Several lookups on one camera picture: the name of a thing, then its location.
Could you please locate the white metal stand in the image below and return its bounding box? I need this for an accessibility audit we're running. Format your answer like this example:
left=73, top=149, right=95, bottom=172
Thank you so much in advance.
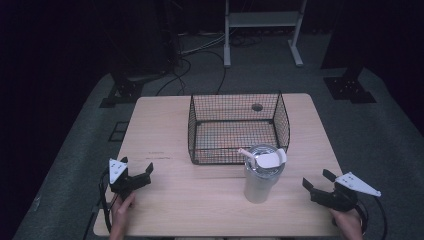
left=223, top=0, right=308, bottom=69

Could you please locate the person's right hand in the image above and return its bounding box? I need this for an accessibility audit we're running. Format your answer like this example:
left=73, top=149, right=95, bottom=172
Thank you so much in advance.
left=329, top=207, right=365, bottom=240

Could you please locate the white tumbler cup with straw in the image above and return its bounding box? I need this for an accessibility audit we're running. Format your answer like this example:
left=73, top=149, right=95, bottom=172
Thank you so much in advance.
left=237, top=143, right=288, bottom=205

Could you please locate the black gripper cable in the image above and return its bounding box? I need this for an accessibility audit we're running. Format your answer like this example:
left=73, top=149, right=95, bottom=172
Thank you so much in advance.
left=97, top=168, right=115, bottom=234
left=353, top=195, right=390, bottom=240

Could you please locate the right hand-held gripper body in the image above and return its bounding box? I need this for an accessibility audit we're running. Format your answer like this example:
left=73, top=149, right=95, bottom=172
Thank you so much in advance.
left=309, top=171, right=383, bottom=213

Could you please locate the black stand base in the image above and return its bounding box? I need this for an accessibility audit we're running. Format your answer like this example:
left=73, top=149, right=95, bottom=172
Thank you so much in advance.
left=322, top=66, right=378, bottom=105
left=99, top=73, right=149, bottom=110

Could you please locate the white floor cable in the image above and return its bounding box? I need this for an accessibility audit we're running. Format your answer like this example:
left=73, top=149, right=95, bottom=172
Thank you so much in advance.
left=179, top=32, right=228, bottom=56

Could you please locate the person's left hand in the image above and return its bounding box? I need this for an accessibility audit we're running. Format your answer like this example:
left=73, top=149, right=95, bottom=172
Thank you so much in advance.
left=109, top=192, right=137, bottom=240

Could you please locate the black wire mesh basket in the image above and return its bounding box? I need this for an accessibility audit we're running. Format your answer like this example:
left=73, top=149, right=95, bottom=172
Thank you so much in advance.
left=187, top=90, right=291, bottom=166

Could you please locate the black floor cable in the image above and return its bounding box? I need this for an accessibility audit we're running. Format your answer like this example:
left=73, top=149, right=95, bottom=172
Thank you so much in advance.
left=186, top=49, right=228, bottom=95
left=155, top=49, right=193, bottom=97

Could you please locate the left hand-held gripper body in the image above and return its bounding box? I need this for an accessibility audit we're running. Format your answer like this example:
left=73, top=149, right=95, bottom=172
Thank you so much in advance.
left=108, top=158, right=153, bottom=201

